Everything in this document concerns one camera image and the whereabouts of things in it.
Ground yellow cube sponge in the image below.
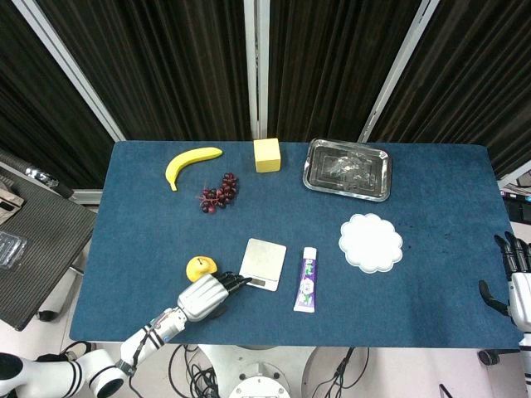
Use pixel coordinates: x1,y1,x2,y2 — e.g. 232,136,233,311
253,138,282,173

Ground clear plastic packaging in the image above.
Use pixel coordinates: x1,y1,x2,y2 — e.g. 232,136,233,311
0,231,28,273

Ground purple white toothpaste tube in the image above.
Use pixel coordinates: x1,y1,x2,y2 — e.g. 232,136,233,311
293,246,319,313

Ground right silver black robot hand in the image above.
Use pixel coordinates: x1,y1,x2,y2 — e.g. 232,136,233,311
478,231,531,332

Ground dark cluttered side desk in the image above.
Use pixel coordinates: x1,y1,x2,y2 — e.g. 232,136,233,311
499,182,531,223

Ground brown paper bag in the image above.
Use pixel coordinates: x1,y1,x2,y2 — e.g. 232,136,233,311
0,176,26,225

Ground rectangular metal tray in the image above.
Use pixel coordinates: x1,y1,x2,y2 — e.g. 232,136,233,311
301,138,393,203

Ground small digital kitchen scale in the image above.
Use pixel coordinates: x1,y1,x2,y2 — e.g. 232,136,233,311
238,238,288,292

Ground yellow pear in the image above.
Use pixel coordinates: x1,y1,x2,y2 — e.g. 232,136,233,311
185,255,220,284

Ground yellow banana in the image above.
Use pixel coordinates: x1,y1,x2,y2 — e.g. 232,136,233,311
165,146,224,192

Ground black mesh office chair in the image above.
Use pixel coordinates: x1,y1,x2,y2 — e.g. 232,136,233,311
0,148,99,332

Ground black cable bundle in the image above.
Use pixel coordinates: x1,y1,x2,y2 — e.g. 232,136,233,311
168,343,219,398
310,347,370,398

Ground white frame post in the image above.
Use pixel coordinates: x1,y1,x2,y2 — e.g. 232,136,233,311
358,0,441,142
10,0,125,142
243,0,270,140

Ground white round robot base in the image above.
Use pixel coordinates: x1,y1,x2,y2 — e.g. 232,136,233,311
198,346,320,398

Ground blue table cloth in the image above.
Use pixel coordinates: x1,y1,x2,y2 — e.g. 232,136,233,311
68,140,531,350

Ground dark red grape bunch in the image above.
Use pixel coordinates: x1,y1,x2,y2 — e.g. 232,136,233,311
196,172,240,215

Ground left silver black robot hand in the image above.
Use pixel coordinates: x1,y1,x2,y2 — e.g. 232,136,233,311
177,271,253,323

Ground white flower-shaped plate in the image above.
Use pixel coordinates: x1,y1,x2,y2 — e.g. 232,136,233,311
339,212,405,274

